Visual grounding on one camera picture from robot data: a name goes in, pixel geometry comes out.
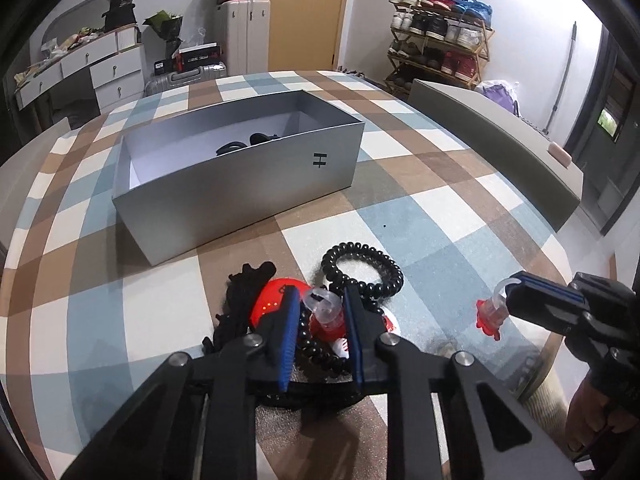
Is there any wooden shoe rack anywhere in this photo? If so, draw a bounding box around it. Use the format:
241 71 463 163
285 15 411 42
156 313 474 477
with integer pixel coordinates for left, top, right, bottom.
385 0 495 98

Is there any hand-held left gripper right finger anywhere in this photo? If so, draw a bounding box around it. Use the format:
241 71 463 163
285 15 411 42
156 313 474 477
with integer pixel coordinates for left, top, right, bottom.
342 285 581 480

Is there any silver suitcase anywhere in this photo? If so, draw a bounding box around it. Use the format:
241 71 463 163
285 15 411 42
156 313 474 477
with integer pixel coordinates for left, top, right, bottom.
145 62 228 93

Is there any white dressing table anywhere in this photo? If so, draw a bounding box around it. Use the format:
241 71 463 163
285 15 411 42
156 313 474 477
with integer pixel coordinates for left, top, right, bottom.
12 25 146 111

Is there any black spiral hair tie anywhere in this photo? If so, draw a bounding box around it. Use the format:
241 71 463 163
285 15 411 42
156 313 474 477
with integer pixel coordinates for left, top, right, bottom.
321 243 405 306

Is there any black fabric scrunchie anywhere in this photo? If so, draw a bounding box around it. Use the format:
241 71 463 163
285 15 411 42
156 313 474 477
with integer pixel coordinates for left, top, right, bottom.
202 261 278 356

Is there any red round hair clip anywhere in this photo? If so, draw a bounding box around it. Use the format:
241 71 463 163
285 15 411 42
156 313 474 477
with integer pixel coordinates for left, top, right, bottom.
248 277 313 328

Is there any person's right hand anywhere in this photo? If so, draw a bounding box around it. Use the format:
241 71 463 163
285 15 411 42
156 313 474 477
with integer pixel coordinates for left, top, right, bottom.
565 375 618 461

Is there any grey arched mirror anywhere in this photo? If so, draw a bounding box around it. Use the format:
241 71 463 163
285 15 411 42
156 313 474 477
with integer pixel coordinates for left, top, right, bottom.
40 0 113 46

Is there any grey sofa back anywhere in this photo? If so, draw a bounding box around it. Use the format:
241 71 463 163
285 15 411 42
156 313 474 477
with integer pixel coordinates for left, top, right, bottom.
407 79 583 233

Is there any black and red box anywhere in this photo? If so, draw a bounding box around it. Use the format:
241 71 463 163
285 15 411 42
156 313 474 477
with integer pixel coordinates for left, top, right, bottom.
177 45 221 68

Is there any black bag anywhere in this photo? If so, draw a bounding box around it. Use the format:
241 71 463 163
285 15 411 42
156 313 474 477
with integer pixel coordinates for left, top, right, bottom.
102 0 138 31

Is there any black bead bracelet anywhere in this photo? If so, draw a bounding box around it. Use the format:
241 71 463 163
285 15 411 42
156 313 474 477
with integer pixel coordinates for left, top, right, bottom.
297 304 387 376

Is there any grey cardboard box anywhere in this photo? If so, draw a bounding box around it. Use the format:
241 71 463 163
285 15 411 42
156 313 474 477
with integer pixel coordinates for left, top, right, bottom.
111 89 366 267

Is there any red earring with clear hook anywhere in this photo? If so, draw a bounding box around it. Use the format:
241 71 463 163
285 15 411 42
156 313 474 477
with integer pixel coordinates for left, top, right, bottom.
475 277 518 342
302 285 348 346

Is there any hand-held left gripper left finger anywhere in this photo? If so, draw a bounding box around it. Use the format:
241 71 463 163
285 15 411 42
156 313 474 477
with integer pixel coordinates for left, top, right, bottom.
65 285 302 480

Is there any wooden door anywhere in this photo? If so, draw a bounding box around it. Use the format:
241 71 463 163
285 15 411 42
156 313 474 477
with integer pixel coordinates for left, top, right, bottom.
262 0 351 73

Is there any wrapped flower bouquet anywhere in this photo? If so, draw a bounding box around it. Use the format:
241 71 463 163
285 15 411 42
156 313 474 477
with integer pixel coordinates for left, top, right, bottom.
144 10 183 56

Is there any shoe rack with shoes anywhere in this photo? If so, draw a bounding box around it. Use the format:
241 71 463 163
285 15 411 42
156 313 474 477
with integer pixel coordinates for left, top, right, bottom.
387 0 493 91

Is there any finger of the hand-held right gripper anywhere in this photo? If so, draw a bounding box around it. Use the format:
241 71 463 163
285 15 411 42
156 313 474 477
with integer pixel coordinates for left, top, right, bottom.
507 287 583 333
510 271 586 306

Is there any small pink case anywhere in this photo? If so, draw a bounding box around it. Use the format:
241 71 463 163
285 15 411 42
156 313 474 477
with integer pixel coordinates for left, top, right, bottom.
547 142 572 168

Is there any white suitcase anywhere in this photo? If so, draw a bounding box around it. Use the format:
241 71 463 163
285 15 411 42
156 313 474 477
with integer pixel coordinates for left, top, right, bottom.
216 0 271 78

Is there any purple bag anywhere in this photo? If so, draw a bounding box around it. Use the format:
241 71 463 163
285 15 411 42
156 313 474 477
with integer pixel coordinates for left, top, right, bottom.
475 79 521 113

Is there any grey mop pole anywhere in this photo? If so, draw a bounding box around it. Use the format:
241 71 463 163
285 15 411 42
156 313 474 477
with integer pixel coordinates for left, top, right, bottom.
542 21 578 133

